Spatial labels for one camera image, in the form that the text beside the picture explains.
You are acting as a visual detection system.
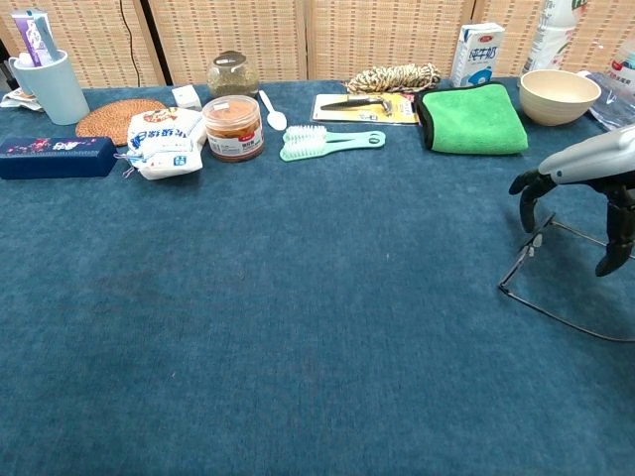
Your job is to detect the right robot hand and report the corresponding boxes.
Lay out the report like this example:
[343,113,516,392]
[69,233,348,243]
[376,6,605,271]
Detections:
[508,123,635,278]

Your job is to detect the black wire-frame eyeglasses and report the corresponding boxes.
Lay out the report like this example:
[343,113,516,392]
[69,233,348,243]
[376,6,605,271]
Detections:
[498,212,635,343]

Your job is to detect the beige bowl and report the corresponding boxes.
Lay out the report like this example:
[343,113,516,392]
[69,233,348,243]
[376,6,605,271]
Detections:
[519,68,603,127]

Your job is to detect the folded green microfibre towel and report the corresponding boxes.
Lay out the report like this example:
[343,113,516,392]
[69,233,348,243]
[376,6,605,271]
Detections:
[415,82,530,155]

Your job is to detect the white drink bottle yellow cap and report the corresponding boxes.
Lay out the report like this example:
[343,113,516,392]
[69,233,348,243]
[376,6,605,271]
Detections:
[520,0,579,75]

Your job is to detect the white blue milk carton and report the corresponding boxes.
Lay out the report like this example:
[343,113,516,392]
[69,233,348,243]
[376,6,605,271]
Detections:
[449,22,506,89]

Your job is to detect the razor in yellow card package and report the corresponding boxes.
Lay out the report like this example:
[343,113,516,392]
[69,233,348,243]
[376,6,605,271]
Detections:
[310,92,422,126]

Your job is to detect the bamboo folding screen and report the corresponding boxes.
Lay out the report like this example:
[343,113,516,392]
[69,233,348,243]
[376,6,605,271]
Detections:
[0,0,635,90]

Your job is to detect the mint green scrub brush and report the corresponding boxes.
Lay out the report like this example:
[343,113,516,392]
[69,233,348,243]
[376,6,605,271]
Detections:
[282,124,387,147]
[279,133,384,163]

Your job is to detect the white plastic spoon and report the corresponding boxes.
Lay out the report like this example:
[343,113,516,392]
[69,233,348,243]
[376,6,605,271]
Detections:
[258,89,289,132]

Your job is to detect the blue table carpet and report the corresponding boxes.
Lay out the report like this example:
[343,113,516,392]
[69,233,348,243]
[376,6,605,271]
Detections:
[0,76,635,476]

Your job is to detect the clear jar with orange contents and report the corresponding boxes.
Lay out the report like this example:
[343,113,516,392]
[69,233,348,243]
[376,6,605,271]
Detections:
[201,94,265,164]

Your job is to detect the glass jar of green grains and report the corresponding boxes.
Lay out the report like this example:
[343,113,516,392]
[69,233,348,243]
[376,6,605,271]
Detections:
[205,50,261,99]

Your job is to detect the small white box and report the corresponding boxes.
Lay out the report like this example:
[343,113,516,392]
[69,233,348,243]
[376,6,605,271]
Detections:
[171,84,203,112]

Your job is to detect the white printed salt bag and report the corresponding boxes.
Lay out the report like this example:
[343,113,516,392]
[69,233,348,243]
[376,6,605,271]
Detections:
[126,106,208,181]

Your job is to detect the black stand pole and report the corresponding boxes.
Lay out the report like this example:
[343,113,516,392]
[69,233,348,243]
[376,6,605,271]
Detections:
[140,0,174,86]

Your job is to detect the blue binder clip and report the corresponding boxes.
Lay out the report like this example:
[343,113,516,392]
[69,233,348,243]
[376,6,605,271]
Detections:
[114,151,138,179]

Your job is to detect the round woven rattan coaster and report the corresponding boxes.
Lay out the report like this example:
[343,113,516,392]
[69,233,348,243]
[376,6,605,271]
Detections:
[74,98,168,148]

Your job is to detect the light blue plastic cup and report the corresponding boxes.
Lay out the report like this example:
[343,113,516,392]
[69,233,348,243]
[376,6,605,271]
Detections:
[8,49,91,126]

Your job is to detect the dark blue rectangular box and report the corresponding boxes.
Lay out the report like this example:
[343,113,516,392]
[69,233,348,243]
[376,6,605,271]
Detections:
[0,136,119,180]

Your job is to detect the purple toothpaste tube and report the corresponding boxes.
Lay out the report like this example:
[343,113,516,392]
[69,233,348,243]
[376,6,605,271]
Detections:
[10,8,55,68]

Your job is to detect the white crumpled packet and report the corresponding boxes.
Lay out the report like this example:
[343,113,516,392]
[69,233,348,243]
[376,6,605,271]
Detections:
[0,87,45,113]

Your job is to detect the coiled tan black rope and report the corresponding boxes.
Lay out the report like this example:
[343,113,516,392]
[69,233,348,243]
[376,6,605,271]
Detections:
[344,62,443,95]

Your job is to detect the thin black hanging cable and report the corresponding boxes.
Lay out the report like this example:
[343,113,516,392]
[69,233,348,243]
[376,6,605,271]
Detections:
[118,0,143,89]

